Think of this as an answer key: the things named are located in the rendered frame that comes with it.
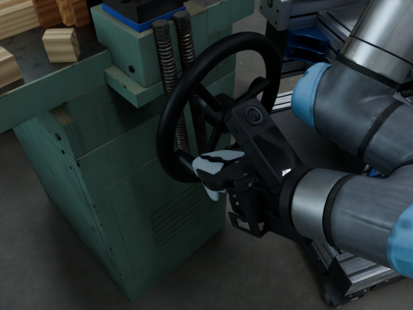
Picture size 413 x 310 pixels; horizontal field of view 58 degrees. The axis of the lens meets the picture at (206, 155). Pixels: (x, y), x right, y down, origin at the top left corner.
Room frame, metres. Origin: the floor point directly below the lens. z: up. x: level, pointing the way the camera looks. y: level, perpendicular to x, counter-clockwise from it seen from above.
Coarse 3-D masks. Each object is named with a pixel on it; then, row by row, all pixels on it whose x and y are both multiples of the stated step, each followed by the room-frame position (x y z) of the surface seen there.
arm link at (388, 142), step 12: (396, 108) 0.29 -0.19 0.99; (408, 108) 0.29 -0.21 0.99; (396, 120) 0.28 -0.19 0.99; (408, 120) 0.28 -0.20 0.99; (384, 132) 0.27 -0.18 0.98; (396, 132) 0.27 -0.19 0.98; (408, 132) 0.26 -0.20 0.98; (372, 144) 0.27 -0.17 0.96; (384, 144) 0.26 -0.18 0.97; (396, 144) 0.26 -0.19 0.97; (408, 144) 0.25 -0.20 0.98; (372, 156) 0.26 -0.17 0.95; (384, 156) 0.26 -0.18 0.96; (396, 156) 0.25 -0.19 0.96; (408, 156) 0.24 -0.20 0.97; (384, 168) 0.25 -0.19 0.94; (396, 168) 0.23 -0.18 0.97
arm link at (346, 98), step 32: (384, 0) 0.36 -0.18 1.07; (352, 32) 0.37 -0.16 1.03; (384, 32) 0.34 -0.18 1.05; (320, 64) 0.37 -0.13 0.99; (352, 64) 0.34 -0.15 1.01; (384, 64) 0.32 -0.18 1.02; (320, 96) 0.33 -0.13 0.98; (352, 96) 0.31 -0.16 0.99; (384, 96) 0.31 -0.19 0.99; (320, 128) 0.31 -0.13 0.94; (352, 128) 0.29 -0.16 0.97
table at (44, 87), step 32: (192, 0) 0.74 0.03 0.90; (224, 0) 0.74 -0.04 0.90; (32, 32) 0.61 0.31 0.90; (32, 64) 0.51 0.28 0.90; (64, 64) 0.51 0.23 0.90; (96, 64) 0.53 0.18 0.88; (0, 96) 0.43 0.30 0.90; (32, 96) 0.45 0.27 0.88; (64, 96) 0.49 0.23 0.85; (128, 96) 0.49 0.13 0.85; (160, 96) 0.50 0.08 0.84; (0, 128) 0.41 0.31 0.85
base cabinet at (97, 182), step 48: (48, 144) 0.58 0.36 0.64; (144, 144) 0.58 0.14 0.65; (192, 144) 0.67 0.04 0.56; (48, 192) 0.83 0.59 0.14; (96, 192) 0.48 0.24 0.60; (144, 192) 0.56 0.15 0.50; (192, 192) 0.66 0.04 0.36; (96, 240) 0.53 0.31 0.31; (144, 240) 0.54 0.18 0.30; (192, 240) 0.66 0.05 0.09; (144, 288) 0.51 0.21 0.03
